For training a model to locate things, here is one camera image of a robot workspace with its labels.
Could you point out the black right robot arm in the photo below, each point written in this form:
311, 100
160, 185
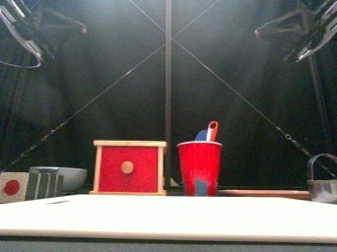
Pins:
327, 23

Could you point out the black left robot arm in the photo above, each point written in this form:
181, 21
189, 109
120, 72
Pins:
10, 19

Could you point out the blue utensil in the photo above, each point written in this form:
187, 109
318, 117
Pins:
201, 135

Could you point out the wooden box with red drawer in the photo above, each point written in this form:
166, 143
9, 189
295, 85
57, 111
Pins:
128, 168

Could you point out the grey bowl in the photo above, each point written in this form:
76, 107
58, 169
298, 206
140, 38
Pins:
73, 177

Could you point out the red plastic cup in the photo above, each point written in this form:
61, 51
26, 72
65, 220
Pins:
200, 168

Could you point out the white block with red dot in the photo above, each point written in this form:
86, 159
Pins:
14, 187

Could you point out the grey metal padlock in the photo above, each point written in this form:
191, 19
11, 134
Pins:
323, 187

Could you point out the brown wooden tray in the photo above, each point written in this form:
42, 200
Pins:
265, 193

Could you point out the white cutting board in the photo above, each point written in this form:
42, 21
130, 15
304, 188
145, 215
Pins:
169, 218

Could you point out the vertical metal frame pole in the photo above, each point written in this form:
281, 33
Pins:
168, 92

